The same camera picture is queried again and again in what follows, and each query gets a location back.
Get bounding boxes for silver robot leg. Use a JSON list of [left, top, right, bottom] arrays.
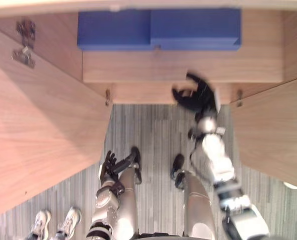
[[112, 166, 140, 240], [182, 169, 217, 240]]

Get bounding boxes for small metal door hinge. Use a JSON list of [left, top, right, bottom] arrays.
[[104, 87, 113, 107], [235, 89, 244, 108]]

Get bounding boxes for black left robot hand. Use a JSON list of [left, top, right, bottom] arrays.
[[99, 149, 121, 185]]

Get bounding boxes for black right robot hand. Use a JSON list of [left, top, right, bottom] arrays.
[[171, 71, 222, 116]]

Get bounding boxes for dark robot foot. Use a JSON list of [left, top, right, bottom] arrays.
[[169, 153, 186, 189], [113, 146, 143, 185]]

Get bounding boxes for white round object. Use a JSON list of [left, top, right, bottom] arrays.
[[282, 180, 297, 191]]

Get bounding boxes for large metal door hinge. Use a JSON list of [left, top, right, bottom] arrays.
[[11, 19, 37, 69]]

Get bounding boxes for silver right robot leg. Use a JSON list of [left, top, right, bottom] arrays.
[[182, 169, 217, 240]]

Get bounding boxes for person's white shoe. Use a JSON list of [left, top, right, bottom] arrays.
[[53, 206, 83, 240], [25, 209, 52, 240]]

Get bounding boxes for wooden cabinet door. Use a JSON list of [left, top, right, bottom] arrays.
[[228, 74, 297, 191], [0, 24, 114, 221]]

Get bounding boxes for dark right robot foot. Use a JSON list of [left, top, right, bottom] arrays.
[[169, 153, 186, 189]]

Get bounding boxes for wooden cabinet body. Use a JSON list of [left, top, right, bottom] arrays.
[[0, 0, 297, 106]]

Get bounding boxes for dark left robot foot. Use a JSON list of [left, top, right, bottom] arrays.
[[113, 146, 143, 185]]

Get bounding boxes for dark robot torso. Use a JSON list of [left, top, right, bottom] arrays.
[[134, 231, 187, 240]]

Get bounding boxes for blue folder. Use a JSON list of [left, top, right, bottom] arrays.
[[76, 8, 243, 53]]

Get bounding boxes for silver left robot leg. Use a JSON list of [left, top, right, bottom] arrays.
[[112, 166, 140, 240]]

